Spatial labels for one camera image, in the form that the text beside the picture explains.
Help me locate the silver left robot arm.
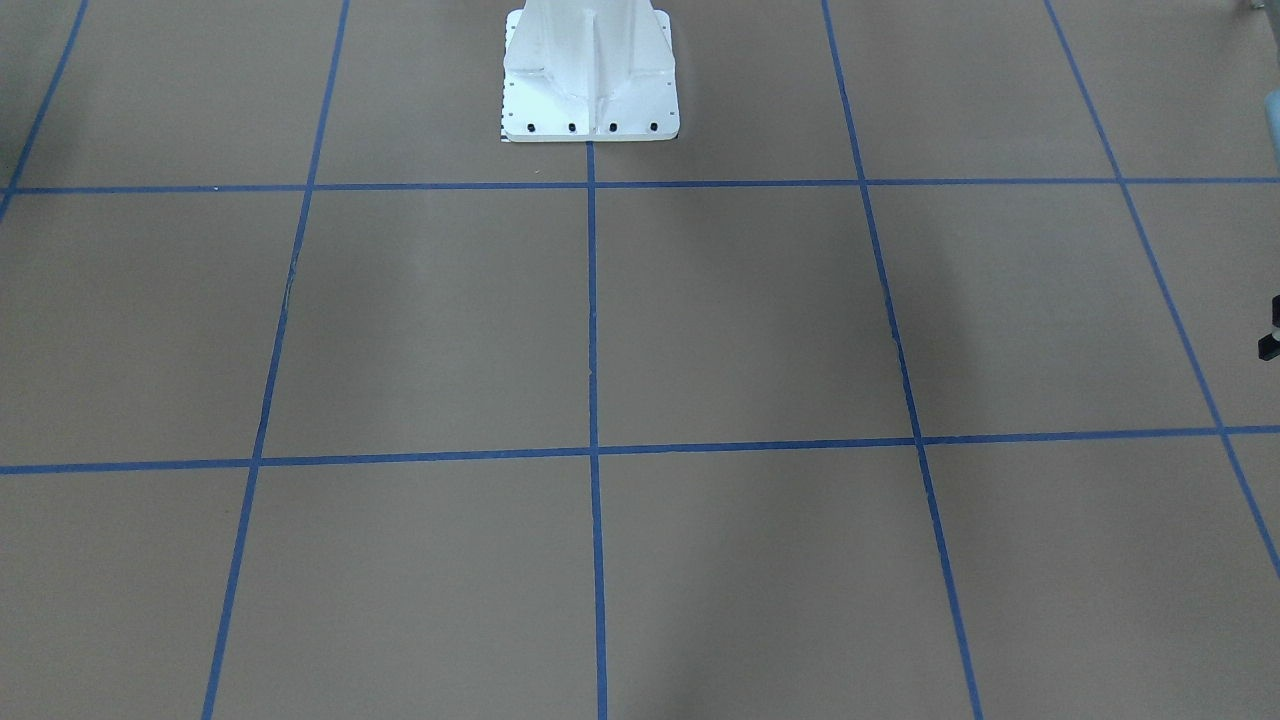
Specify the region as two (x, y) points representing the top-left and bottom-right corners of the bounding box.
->
(1257, 90), (1280, 363)

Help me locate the white camera stand base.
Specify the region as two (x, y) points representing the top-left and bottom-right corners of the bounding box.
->
(500, 1), (681, 143)

